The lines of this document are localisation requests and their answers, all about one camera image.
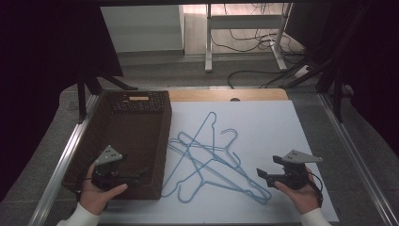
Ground brown woven basket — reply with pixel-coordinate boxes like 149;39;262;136
61;89;173;201

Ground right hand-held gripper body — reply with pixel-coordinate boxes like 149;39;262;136
265;149;324;191

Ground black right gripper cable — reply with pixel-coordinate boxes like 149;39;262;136
305;170;325;209

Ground black metal stand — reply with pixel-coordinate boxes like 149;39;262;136
76;73;139;124
279;3;375;124

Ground white paper sheet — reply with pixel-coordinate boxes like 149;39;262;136
99;100;341;224

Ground long black floor cable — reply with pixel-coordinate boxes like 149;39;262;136
227;69;287;89

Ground white cabinet panel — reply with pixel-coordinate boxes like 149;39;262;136
100;4;186;54

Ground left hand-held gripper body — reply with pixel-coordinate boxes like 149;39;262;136
90;144;130;191

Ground person's right hand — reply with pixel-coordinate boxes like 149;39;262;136
274;167;323;217

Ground person's left hand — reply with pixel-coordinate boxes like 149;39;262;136
78;162;129;217

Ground white metal desk frame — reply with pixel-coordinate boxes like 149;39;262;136
204;3;294;73

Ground black curtain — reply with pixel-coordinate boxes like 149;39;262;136
0;0;124;202
284;0;399;158

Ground white power strip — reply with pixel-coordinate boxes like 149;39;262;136
294;64;311;79

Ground tangle of black floor cables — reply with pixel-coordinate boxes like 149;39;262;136
209;3;306;55

